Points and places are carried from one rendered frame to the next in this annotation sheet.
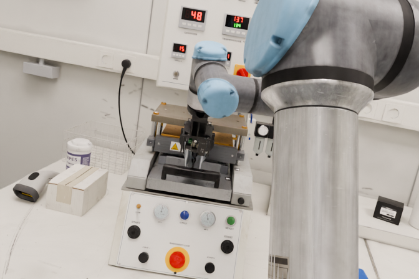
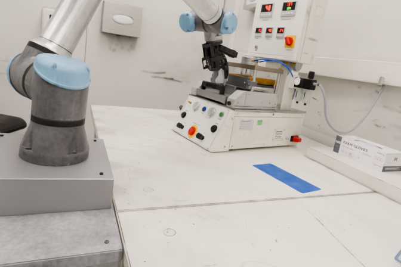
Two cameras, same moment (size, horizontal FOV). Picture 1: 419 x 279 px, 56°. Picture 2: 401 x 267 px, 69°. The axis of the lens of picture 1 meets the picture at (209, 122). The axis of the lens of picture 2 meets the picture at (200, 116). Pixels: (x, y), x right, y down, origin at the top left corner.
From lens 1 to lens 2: 1.06 m
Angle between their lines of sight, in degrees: 54
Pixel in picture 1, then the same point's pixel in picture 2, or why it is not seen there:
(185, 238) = (200, 121)
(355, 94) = not seen: outside the picture
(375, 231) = (386, 185)
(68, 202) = not seen: hidden behind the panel
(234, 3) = not seen: outside the picture
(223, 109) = (185, 25)
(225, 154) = (241, 81)
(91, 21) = not seen: hidden behind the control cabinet
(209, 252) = (205, 130)
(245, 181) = (238, 93)
